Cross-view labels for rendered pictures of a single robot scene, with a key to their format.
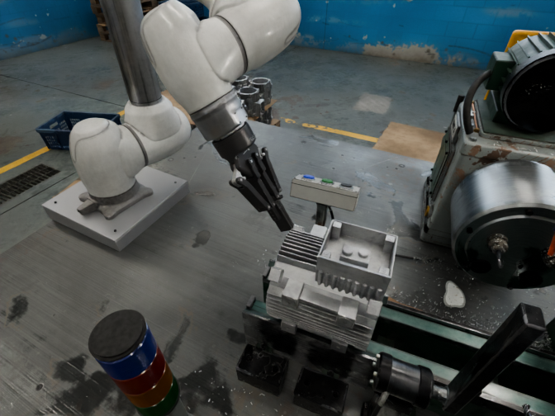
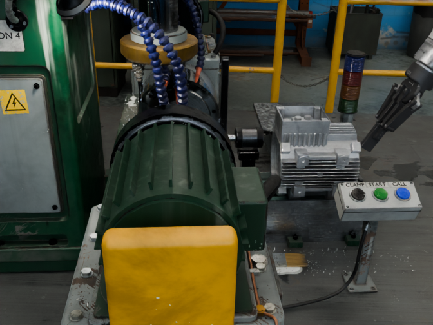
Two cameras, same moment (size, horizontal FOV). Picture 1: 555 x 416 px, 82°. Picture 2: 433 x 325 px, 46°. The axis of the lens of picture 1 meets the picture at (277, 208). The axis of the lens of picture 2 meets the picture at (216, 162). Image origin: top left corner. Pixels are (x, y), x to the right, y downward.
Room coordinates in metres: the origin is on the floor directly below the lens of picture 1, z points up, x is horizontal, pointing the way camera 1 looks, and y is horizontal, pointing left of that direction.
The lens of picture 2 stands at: (1.36, -0.87, 1.64)
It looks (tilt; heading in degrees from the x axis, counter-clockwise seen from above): 28 degrees down; 154
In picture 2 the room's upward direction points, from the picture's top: 1 degrees clockwise
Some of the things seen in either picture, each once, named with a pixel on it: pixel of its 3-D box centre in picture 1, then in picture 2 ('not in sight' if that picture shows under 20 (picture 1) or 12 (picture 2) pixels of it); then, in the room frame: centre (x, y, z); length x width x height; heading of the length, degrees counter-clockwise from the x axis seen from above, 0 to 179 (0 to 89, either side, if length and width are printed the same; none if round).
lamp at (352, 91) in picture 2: (146, 377); (350, 90); (0.18, 0.18, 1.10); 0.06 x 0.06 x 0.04
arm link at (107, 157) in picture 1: (103, 153); not in sight; (0.88, 0.55, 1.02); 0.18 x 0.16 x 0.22; 139
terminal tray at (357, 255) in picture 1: (355, 259); (301, 126); (0.37, -0.14, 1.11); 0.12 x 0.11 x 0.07; 68
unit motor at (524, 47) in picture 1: (500, 117); (201, 282); (0.86, -0.64, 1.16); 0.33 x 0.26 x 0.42; 158
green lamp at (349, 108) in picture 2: (154, 390); (348, 104); (0.18, 0.18, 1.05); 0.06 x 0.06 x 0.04
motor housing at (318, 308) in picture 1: (328, 284); (312, 158); (0.39, -0.10, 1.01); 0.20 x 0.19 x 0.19; 68
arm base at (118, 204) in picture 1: (109, 192); not in sight; (0.86, 0.57, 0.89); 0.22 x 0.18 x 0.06; 144
